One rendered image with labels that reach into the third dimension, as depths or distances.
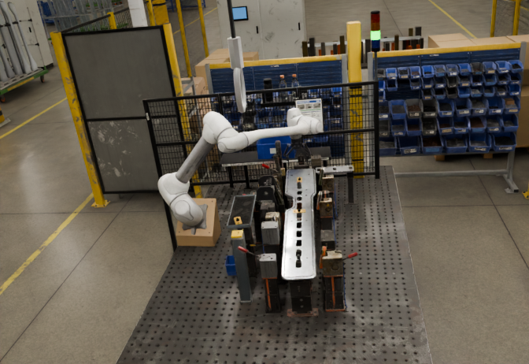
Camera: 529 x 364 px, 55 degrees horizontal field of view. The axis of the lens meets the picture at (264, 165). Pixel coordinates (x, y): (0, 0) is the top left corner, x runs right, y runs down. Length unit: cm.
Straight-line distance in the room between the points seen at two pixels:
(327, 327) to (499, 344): 145
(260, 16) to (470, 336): 734
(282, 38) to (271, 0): 71
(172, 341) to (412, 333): 128
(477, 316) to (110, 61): 408
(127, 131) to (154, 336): 311
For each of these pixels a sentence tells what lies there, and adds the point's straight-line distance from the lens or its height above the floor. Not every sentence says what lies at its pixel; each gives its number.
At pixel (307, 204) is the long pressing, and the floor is 100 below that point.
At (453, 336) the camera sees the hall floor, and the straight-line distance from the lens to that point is 393.
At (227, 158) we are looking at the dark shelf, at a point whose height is 103.
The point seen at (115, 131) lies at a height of 91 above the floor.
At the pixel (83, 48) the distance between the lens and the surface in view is 561.
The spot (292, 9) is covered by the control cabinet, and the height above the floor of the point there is 141.
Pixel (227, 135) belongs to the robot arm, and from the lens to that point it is 318.
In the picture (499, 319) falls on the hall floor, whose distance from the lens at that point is 413.
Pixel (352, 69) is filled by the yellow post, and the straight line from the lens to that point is 407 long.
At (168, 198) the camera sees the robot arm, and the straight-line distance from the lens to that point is 353.
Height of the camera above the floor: 264
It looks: 24 degrees down
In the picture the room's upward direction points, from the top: 6 degrees counter-clockwise
